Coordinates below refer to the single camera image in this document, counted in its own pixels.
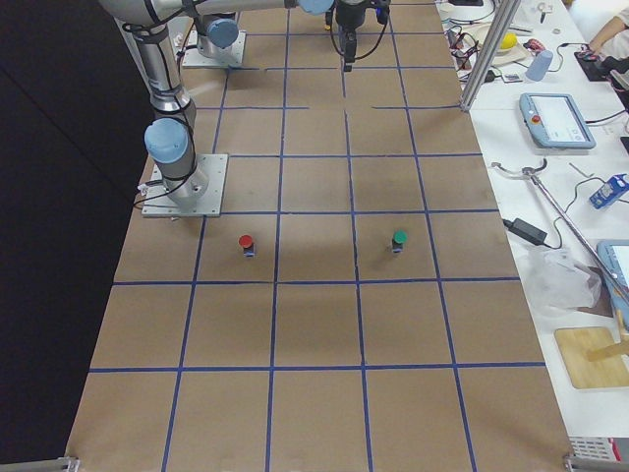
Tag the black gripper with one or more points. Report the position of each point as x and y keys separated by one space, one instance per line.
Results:
x=350 y=16

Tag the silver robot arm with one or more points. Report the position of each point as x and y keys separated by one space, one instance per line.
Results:
x=169 y=140
x=219 y=29

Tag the green push button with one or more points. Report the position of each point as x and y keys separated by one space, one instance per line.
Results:
x=398 y=241

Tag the red push button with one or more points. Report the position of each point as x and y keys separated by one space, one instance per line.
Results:
x=248 y=245

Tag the person's hand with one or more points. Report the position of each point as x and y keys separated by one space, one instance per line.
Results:
x=597 y=42

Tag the yellow lemon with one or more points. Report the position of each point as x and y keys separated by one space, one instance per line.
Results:
x=508 y=42

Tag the blue plastic cup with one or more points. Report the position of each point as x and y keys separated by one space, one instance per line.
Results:
x=539 y=67

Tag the blue teach pendant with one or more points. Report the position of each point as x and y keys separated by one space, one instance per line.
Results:
x=555 y=121
x=614 y=255

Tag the metal reacher grabber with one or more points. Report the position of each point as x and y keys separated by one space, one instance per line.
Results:
x=532 y=174

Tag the black power adapter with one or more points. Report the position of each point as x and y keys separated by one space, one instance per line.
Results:
x=527 y=231

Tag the clear plastic bag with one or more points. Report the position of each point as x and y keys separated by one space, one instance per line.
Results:
x=555 y=282

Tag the wooden cutting board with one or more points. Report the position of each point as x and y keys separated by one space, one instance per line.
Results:
x=592 y=358

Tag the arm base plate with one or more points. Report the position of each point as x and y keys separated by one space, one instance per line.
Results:
x=200 y=195
x=211 y=56

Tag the aluminium frame post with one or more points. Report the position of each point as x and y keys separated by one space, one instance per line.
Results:
x=504 y=15

